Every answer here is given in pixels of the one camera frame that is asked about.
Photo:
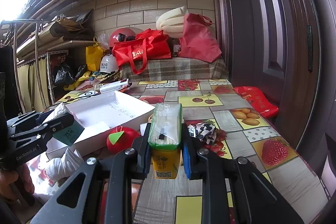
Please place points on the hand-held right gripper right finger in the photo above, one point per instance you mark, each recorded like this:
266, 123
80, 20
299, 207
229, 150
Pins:
187, 158

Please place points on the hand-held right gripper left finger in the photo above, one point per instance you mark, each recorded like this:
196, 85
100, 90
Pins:
147, 153

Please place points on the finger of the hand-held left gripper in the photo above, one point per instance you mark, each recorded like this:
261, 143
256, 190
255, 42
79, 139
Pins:
60, 123
26, 119

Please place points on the dark green tissue packet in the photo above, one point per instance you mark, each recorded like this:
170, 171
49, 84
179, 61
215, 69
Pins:
69, 134

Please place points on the red apple plush toy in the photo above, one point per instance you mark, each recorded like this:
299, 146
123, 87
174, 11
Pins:
123, 140

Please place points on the green yellow tissue pack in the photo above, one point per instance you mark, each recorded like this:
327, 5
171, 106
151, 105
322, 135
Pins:
165, 129

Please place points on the cow print cloth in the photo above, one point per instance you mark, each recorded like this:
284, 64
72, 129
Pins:
202, 130

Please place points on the white cardboard box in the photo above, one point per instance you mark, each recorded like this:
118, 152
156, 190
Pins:
105, 108

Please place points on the person's left hand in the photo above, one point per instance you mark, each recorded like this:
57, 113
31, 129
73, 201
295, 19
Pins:
13, 183

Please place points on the yellow curtain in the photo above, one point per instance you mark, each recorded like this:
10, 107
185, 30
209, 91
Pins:
29, 87

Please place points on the white knitted sock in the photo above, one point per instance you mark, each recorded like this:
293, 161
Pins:
63, 165

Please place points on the yellow black plastic bag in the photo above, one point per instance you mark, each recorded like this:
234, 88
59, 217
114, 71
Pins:
81, 77

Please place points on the fruit print tablecloth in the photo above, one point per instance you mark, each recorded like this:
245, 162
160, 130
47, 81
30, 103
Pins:
231, 113

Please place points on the chrome clothes rack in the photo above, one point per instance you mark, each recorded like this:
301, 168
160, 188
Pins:
36, 56

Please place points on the white red carton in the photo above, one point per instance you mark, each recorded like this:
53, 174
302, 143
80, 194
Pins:
115, 86

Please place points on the yellow shopping bag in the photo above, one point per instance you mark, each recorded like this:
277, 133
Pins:
93, 56

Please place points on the white hard hat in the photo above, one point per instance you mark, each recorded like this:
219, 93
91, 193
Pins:
107, 65

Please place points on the metal storage shelf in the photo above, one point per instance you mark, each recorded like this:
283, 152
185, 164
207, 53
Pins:
52, 47

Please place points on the plaid blanket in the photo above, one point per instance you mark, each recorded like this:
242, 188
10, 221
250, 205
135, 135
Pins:
168, 69

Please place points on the red printed plastic bag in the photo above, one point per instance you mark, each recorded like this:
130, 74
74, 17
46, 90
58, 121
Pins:
257, 102

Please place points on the clear plastic bag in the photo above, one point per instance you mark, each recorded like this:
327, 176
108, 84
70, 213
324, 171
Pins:
103, 40

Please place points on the red helmet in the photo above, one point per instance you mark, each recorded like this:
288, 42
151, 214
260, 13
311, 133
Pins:
116, 36

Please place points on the red tote bag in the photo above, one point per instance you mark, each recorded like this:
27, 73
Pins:
141, 49

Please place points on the white foam roll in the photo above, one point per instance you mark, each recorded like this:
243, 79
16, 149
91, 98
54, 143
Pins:
170, 22

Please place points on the dark brown door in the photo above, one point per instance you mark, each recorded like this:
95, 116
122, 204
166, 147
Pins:
262, 29

